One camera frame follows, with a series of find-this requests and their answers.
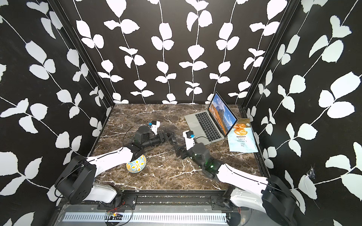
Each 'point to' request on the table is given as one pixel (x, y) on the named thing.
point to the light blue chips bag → (242, 139)
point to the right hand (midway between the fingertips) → (177, 139)
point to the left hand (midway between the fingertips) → (173, 133)
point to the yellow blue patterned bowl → (137, 165)
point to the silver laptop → (213, 125)
